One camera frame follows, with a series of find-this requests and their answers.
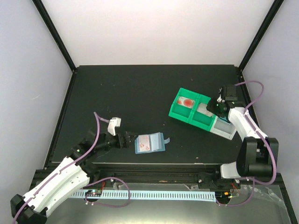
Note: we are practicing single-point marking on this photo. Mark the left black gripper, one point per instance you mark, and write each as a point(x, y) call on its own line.
point(127, 143)

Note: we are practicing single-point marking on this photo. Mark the black frame post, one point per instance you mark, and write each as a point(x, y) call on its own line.
point(54, 33)
point(260, 33)

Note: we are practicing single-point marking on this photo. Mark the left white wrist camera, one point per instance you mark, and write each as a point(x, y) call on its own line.
point(114, 123)

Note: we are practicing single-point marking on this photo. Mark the red dot card in bin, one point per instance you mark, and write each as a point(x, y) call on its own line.
point(186, 102)

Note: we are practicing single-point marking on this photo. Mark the white floral credit card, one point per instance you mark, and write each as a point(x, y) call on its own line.
point(143, 144)

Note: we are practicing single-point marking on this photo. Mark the black front rail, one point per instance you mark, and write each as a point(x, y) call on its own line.
point(157, 173)

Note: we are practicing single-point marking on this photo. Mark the blue card holder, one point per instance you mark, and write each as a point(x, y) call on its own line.
point(157, 143)

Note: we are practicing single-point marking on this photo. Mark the right black frame post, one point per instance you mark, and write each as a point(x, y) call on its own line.
point(260, 33)

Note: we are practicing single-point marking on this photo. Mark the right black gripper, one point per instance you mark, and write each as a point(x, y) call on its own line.
point(210, 106)

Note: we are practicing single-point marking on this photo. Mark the white slotted cable duct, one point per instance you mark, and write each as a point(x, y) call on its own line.
point(150, 195)

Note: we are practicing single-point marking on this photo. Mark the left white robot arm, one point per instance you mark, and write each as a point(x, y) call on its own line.
point(76, 171)

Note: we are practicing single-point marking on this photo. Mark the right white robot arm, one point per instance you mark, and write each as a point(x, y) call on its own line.
point(258, 155)

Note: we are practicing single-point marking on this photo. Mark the white striped credit card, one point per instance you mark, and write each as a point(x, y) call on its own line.
point(203, 110)

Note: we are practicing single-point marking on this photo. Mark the left small circuit board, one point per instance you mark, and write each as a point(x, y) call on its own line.
point(93, 193)

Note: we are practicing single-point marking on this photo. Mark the clear white bin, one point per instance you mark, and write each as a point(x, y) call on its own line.
point(223, 128)

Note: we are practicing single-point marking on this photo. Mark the left black frame post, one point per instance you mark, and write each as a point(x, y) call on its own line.
point(54, 33)

